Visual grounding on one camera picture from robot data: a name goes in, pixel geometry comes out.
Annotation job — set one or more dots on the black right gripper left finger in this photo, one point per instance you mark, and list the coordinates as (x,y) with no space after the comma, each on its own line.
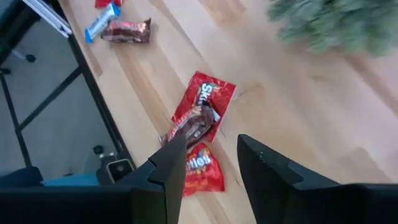
(171,168)

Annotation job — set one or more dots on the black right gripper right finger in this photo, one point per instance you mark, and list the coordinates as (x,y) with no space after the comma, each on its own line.
(264,174)

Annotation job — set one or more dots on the red candy packet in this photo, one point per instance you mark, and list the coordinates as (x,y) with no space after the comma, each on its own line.
(107,3)

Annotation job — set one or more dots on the red Skittles packet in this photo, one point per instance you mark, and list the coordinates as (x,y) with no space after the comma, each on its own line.
(205,174)
(217,90)

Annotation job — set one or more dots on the blue flat object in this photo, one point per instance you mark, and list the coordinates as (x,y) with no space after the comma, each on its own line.
(71,180)

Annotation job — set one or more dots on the blue white Hershey's bar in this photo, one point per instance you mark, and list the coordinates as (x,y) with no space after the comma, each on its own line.
(101,23)

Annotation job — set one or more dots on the potted artificial succulent plant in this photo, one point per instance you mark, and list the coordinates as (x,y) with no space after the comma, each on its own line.
(342,25)

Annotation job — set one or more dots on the white aluminium bar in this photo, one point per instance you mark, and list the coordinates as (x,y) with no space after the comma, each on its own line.
(46,15)

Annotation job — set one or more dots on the black table-level camera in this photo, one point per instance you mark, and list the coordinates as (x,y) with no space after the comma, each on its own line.
(119,169)

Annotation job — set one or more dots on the black table frame rail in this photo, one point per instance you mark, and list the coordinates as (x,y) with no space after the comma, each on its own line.
(90,77)

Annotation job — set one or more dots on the black table leg frame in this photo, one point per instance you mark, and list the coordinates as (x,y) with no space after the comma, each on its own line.
(49,99)

